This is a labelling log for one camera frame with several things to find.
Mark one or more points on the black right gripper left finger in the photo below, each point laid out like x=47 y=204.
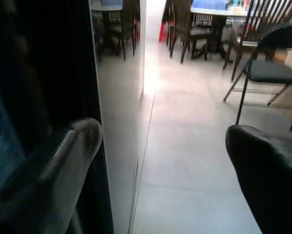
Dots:
x=70 y=165

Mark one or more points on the black folding chair chrome legs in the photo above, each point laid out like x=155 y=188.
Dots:
x=270 y=73

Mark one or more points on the white slatted rack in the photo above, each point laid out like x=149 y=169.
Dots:
x=201 y=19

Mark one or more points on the glossy white fridge door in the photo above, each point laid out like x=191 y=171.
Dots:
x=121 y=85

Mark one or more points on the red plastic stool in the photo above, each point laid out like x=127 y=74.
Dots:
x=163 y=33

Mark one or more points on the dark wooden dining chair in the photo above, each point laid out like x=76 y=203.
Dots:
x=182 y=14
x=233 y=45
x=167 y=14

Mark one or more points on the black fridge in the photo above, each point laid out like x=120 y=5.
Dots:
x=38 y=61

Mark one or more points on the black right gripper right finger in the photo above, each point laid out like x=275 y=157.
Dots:
x=272 y=185

